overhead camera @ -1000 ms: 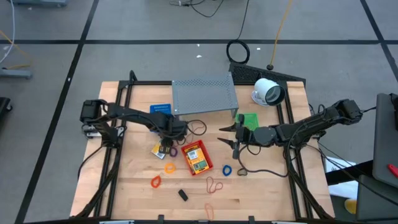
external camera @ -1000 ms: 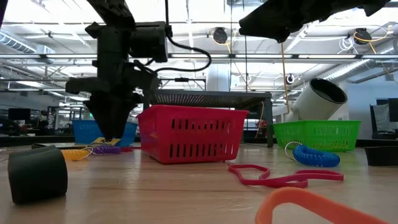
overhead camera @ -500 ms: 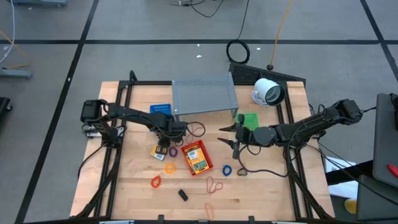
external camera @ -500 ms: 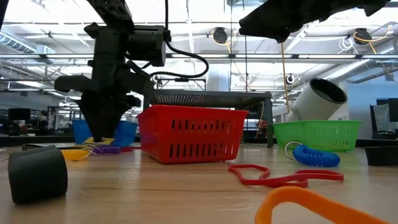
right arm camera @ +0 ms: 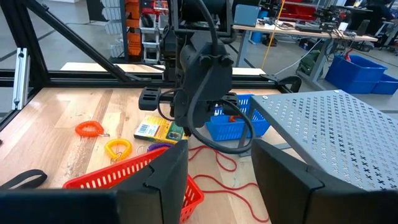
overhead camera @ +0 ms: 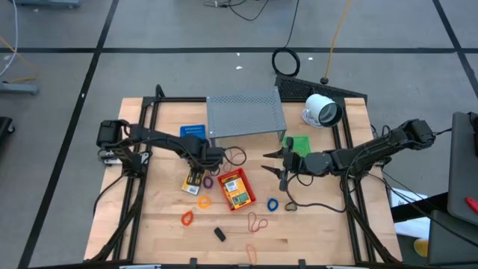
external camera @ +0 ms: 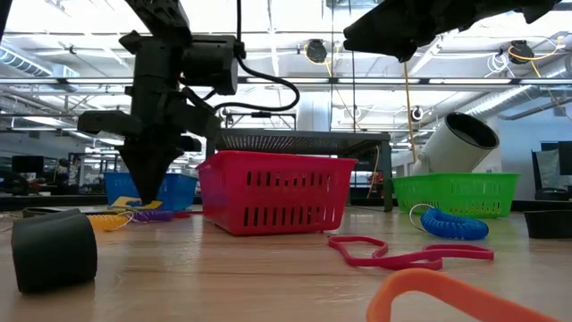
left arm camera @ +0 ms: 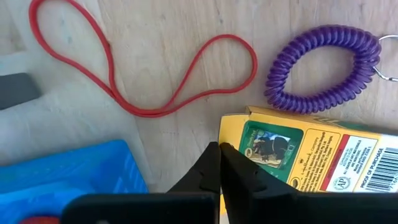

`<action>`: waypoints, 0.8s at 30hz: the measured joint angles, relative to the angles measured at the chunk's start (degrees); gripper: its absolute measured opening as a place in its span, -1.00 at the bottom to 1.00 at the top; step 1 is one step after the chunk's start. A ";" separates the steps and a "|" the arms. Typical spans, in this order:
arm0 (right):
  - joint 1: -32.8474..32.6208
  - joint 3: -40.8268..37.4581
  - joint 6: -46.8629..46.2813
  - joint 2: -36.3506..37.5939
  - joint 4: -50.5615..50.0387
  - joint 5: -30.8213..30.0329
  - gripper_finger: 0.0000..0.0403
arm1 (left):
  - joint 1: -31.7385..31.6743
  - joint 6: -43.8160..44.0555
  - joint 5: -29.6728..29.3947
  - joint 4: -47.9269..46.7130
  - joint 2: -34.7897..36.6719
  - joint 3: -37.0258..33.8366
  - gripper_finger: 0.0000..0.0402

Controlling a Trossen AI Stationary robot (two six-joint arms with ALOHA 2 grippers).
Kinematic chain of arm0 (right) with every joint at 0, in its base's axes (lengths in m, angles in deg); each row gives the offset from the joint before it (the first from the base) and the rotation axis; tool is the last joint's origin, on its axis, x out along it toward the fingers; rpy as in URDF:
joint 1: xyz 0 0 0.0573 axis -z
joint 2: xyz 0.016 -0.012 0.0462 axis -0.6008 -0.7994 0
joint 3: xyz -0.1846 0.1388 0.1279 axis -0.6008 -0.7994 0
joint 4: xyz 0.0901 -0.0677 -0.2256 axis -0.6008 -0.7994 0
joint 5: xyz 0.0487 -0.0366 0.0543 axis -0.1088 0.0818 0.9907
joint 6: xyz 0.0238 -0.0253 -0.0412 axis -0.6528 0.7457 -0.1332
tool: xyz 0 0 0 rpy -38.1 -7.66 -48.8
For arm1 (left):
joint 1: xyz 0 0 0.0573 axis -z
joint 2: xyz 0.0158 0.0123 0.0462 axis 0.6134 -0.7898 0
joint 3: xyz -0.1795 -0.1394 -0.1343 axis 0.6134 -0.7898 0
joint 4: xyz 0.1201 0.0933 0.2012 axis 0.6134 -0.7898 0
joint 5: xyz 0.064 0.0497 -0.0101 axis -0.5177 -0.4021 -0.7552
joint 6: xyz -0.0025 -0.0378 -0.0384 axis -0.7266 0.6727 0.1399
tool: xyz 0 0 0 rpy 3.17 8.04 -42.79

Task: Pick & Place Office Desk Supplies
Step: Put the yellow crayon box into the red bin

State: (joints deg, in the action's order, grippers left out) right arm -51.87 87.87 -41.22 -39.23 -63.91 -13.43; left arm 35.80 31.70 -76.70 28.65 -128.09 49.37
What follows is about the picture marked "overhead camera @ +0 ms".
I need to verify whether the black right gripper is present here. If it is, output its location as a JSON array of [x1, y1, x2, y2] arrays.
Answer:
[[260, 136, 333, 191]]

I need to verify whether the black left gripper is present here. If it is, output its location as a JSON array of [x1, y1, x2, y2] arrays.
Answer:
[[182, 136, 225, 186]]

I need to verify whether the yellow product card package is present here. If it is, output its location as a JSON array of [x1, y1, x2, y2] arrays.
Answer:
[[223, 177, 252, 208], [181, 170, 205, 196]]

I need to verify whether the red rubber band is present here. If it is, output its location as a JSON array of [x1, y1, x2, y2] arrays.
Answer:
[[247, 211, 270, 234]]

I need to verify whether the red plastic basket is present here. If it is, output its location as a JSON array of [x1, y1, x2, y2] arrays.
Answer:
[[217, 167, 258, 212]]

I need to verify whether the brown rubber band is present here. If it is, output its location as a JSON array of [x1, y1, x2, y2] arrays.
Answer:
[[223, 147, 246, 173]]

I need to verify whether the green plastic basket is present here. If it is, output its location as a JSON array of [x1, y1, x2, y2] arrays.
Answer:
[[282, 134, 312, 158]]

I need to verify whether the blue plastic basket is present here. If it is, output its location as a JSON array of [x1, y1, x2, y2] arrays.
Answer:
[[179, 124, 208, 141]]

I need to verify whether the grey perforated metal riser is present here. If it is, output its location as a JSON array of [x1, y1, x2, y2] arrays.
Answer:
[[205, 86, 288, 150]]

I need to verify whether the black perforated metal panel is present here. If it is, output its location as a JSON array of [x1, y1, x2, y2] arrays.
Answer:
[[275, 74, 369, 104]]

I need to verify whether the black bar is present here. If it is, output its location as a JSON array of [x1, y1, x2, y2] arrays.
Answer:
[[391, 192, 449, 224]]

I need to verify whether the white bag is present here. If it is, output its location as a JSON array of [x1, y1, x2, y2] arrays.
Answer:
[[389, 188, 431, 240]]

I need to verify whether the yellow object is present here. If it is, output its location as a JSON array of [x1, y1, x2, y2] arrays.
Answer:
[[413, 238, 429, 259]]

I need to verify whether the dark grey case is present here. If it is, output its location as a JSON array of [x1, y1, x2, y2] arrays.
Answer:
[[447, 111, 478, 226]]

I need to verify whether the dark grey box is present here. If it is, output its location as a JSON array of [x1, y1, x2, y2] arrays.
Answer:
[[427, 208, 478, 267]]

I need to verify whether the black caster base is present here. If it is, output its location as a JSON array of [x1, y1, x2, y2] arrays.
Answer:
[[0, 116, 16, 147]]

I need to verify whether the grey stand foot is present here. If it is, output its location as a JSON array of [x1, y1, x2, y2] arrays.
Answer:
[[0, 81, 41, 96]]

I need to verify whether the grey cart base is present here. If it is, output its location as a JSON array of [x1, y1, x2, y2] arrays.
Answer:
[[14, 0, 81, 9]]

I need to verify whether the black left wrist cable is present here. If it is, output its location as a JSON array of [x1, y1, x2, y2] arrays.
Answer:
[[223, 146, 247, 168]]

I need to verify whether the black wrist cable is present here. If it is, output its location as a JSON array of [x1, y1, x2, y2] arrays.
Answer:
[[223, 146, 247, 168], [284, 182, 348, 214]]

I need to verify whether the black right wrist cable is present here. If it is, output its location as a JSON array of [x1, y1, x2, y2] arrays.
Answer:
[[284, 182, 348, 214]]

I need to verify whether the black aluminium table frame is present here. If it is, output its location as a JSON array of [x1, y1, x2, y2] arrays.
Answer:
[[89, 84, 403, 265]]

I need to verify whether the black left base cable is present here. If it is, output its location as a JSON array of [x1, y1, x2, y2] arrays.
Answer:
[[92, 173, 126, 217]]

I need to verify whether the yellow hanging cord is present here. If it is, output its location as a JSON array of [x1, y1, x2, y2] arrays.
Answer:
[[320, 0, 353, 85]]

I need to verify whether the black hanging cable with coil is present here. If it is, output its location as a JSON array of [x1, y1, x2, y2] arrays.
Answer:
[[271, 0, 302, 78]]

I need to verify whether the black floor cable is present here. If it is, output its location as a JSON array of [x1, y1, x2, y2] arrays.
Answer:
[[203, 0, 270, 22]]

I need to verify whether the yellow floor cable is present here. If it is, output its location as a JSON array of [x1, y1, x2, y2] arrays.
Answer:
[[0, 36, 38, 84]]

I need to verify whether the white floor cable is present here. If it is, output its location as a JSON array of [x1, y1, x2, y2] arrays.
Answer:
[[0, 0, 19, 78]]

